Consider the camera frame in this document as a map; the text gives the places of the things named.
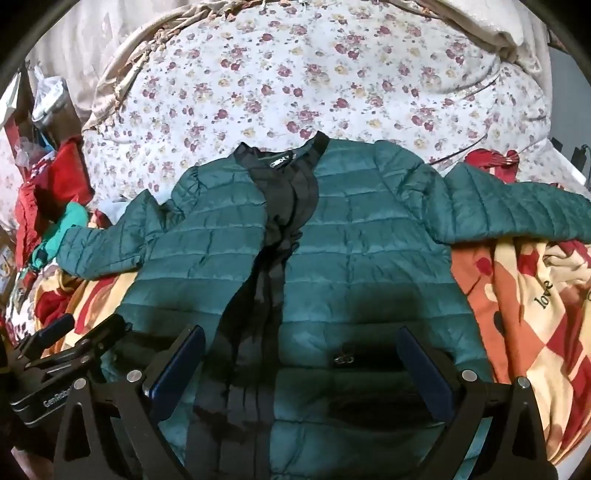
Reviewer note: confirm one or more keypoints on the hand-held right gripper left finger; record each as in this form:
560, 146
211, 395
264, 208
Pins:
178, 369

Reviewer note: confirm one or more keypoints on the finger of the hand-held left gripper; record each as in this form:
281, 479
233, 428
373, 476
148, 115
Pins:
53, 328
87, 344

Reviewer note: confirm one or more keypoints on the black charger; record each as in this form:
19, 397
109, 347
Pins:
581, 161

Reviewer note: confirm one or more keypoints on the green puffer jacket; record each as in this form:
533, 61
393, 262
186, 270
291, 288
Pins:
351, 258

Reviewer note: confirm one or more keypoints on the red fabric item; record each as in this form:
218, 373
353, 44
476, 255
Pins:
489, 159

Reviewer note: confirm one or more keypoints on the light blue cloth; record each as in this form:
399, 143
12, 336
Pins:
115, 210

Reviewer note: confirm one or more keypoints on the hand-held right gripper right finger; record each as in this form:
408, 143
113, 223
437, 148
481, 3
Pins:
427, 369

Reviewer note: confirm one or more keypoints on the clear plastic bag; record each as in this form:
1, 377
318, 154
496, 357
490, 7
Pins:
48, 97

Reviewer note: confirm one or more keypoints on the orange red patterned blanket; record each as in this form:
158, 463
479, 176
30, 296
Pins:
531, 286

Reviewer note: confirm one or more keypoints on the red cloth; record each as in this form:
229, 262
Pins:
60, 184

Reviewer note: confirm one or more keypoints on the floral print quilt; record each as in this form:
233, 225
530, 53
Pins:
286, 87

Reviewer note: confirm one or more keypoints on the beige blanket with satin trim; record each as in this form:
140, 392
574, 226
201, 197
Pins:
115, 50

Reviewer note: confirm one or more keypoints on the teal cloth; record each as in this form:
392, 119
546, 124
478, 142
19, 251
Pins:
64, 226

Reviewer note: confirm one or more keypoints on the white pillow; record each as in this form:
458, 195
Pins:
485, 27

